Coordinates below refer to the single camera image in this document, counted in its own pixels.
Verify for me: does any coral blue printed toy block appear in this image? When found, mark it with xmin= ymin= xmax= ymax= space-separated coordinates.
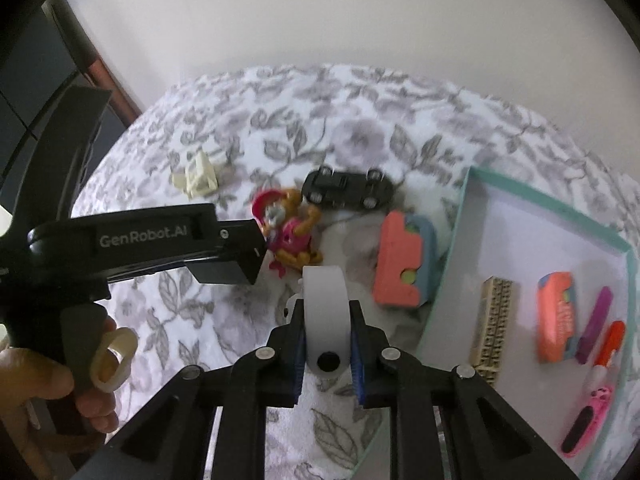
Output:
xmin=536 ymin=272 xmax=578 ymax=363

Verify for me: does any person's left hand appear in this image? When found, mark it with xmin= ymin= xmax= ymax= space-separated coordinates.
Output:
xmin=0 ymin=347 xmax=122 ymax=480

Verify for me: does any white box with teal rim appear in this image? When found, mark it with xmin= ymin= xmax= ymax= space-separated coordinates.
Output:
xmin=352 ymin=165 xmax=640 ymax=480

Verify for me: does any dark cabinet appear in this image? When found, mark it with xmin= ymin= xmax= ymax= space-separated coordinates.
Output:
xmin=0 ymin=0 xmax=126 ymax=186

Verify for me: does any puppy toy figure pink helmet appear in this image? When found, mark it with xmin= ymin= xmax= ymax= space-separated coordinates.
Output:
xmin=251 ymin=187 xmax=323 ymax=281

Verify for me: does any coral blue notched toy block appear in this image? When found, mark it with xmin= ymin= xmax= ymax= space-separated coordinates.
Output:
xmin=374 ymin=210 xmax=443 ymax=308

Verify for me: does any black toy car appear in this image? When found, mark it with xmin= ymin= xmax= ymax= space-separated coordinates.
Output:
xmin=301 ymin=165 xmax=396 ymax=211

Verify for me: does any pink toy skateboard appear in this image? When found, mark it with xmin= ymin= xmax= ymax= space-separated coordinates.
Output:
xmin=560 ymin=385 xmax=615 ymax=457

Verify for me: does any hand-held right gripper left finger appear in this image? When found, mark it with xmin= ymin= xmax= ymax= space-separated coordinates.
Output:
xmin=75 ymin=300 xmax=307 ymax=480

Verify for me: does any brown wooden post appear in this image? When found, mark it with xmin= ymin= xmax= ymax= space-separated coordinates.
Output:
xmin=60 ymin=0 xmax=146 ymax=126

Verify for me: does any floral fleece blanket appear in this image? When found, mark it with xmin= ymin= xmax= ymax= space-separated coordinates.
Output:
xmin=70 ymin=62 xmax=640 ymax=480

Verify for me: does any wooden patterned block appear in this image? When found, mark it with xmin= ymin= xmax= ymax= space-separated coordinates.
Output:
xmin=470 ymin=276 xmax=514 ymax=386

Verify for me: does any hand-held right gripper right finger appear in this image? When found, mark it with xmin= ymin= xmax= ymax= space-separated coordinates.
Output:
xmin=349 ymin=301 xmax=581 ymax=480

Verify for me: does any cream hair claw clip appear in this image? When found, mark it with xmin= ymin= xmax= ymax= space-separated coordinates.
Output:
xmin=170 ymin=150 xmax=221 ymax=198

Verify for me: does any red marker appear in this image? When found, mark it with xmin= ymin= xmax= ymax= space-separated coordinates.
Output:
xmin=585 ymin=320 xmax=627 ymax=391

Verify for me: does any purple pen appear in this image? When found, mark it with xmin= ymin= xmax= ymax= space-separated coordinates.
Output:
xmin=575 ymin=286 xmax=614 ymax=365

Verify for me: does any white round case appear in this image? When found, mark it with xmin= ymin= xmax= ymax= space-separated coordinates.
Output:
xmin=282 ymin=266 xmax=353 ymax=376

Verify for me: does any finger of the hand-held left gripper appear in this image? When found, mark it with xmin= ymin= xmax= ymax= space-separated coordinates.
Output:
xmin=217 ymin=218 xmax=266 ymax=252
xmin=185 ymin=249 xmax=264 ymax=284

